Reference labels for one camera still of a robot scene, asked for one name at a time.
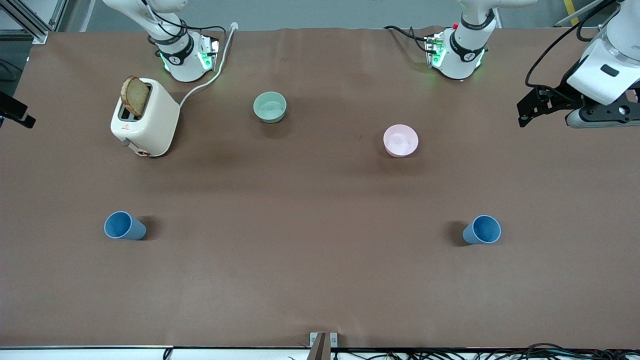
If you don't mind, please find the pink bowl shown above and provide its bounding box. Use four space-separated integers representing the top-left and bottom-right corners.
383 124 420 159

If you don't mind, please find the white toaster power cable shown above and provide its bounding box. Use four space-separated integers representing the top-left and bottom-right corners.
178 22 239 108

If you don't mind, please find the black left base cable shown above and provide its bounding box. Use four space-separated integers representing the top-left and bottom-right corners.
383 25 432 54

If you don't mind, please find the green bowl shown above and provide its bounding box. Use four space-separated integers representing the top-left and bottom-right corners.
252 91 288 124

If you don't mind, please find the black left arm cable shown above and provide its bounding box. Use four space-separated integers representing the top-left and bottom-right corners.
524 0 618 93

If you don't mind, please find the brown bread slice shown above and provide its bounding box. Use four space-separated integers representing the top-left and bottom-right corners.
120 75 151 119

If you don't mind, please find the metal table edge bracket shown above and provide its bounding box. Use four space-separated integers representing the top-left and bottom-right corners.
309 332 339 349

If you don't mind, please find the aluminium frame profile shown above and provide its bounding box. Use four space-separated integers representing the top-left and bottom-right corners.
0 0 68 45

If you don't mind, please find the black cable bundle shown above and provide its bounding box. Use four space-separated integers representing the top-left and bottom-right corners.
330 342 640 360

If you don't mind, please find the blue ribbed plastic cup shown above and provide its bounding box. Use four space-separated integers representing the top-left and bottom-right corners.
103 211 148 241
462 215 502 245

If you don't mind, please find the cream white toaster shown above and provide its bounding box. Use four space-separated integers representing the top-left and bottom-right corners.
110 77 181 158

